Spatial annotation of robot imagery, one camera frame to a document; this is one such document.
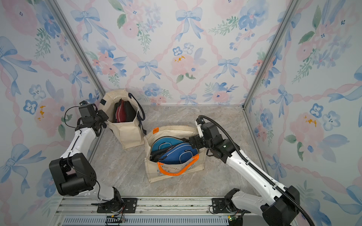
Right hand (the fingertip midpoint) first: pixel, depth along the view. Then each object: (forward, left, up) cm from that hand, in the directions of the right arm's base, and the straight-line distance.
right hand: (194, 128), depth 78 cm
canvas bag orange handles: (-21, +20, -8) cm, 30 cm away
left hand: (+11, +56, +1) cm, 57 cm away
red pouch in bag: (+17, +46, -5) cm, 50 cm away
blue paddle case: (-12, +8, -7) cm, 16 cm away
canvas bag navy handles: (+2, +40, -9) cm, 41 cm away
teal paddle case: (-5, +19, -8) cm, 21 cm away
